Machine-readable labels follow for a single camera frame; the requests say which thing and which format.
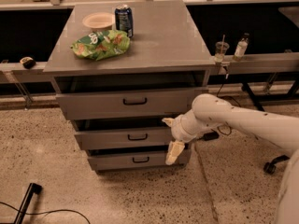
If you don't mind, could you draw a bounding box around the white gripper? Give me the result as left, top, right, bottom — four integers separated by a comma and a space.
162, 110, 199, 165

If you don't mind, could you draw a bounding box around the grey drawer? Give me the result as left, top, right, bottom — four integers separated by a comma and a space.
56, 88, 207, 120
87, 148, 192, 172
75, 127, 172, 150

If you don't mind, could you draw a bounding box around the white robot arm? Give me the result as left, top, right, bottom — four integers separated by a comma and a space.
163, 93, 299, 224

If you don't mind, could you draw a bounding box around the grey top drawer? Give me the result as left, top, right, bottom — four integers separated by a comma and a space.
56, 88, 207, 120

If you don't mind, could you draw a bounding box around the grey bottom drawer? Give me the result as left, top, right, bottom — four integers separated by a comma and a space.
87, 148, 192, 172

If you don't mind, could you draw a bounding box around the grey drawer cabinet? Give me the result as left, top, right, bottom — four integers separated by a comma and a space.
45, 0, 213, 158

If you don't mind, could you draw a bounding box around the clear plastic cup with straw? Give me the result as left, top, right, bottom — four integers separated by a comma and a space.
214, 35, 230, 63

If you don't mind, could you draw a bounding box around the black chair base with caster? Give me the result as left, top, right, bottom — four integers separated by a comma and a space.
241, 77, 299, 175

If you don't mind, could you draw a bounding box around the small clear bottle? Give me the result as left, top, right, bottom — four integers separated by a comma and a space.
233, 33, 249, 61

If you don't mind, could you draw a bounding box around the green chip bag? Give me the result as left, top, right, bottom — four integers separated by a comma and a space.
71, 30, 130, 61

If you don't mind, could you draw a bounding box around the blue soda can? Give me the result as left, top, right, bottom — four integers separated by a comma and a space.
115, 4, 134, 38

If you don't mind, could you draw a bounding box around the beige paper bowl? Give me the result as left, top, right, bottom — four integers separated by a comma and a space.
82, 12, 115, 32

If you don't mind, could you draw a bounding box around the black stand leg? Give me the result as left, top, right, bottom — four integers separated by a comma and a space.
13, 183, 42, 224

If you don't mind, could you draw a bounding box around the black tape measure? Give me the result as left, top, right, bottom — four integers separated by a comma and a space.
20, 57, 36, 69

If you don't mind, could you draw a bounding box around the black power cable with adapter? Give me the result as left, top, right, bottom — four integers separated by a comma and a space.
197, 66, 242, 142

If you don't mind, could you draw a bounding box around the black floor cable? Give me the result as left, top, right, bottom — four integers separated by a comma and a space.
0, 201, 92, 224

